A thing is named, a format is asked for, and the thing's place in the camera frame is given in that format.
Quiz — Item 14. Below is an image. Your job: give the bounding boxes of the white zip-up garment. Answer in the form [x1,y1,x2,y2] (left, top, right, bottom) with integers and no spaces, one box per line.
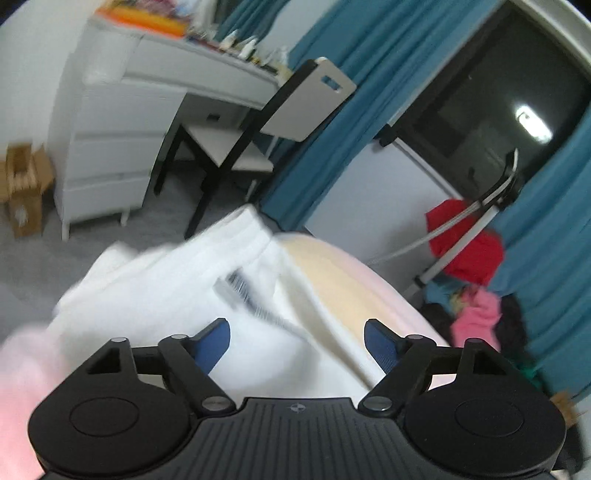
[49,207,383,400]

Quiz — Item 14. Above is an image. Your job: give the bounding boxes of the pastel tie-dye bed sheet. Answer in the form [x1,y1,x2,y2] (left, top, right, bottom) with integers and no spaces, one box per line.
[1,234,435,479]

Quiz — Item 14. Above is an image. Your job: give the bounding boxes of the pink garment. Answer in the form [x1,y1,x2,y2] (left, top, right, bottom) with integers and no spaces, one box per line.
[451,285,501,351]

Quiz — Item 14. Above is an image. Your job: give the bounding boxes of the black garment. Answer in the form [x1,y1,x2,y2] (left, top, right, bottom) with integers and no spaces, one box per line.
[419,295,534,368]

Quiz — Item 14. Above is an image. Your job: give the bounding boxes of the red garment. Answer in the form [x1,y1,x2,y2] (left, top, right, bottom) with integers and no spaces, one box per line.
[424,197,506,287]

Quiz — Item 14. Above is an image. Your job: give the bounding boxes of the green garment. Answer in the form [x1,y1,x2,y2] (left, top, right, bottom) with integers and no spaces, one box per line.
[519,359,548,394]

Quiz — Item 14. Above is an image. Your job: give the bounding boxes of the brown paper bag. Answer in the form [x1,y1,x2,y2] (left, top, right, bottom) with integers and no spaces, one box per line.
[551,391,580,429]

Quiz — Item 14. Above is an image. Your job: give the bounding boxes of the blue curtain right panel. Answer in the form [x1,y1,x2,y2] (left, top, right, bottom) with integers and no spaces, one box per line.
[491,115,590,399]

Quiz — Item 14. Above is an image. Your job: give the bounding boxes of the blue curtain panel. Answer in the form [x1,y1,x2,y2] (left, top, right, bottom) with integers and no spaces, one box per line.
[491,115,590,399]
[211,0,509,232]

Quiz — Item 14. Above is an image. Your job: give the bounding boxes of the cardboard box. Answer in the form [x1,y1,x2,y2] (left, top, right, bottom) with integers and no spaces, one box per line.
[1,143,55,238]

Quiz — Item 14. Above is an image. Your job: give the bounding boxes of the white vanity desk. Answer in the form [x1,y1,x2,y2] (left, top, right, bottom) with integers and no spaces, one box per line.
[47,14,280,240]

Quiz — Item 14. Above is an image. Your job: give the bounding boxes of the white black chair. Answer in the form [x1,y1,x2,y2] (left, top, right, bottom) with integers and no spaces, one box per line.
[154,57,356,239]

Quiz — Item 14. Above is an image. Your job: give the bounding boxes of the dark window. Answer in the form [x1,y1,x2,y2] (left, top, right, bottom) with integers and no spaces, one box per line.
[382,4,590,199]

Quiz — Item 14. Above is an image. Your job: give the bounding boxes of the blue curtain left panel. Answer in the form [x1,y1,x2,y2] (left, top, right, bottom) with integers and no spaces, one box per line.
[211,0,509,232]

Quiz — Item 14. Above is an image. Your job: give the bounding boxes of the orange tray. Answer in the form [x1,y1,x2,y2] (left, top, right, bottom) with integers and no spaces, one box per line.
[95,6,188,38]

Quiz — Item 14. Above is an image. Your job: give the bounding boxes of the white camera tripod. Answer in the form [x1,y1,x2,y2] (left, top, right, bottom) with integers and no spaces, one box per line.
[368,148,525,301]

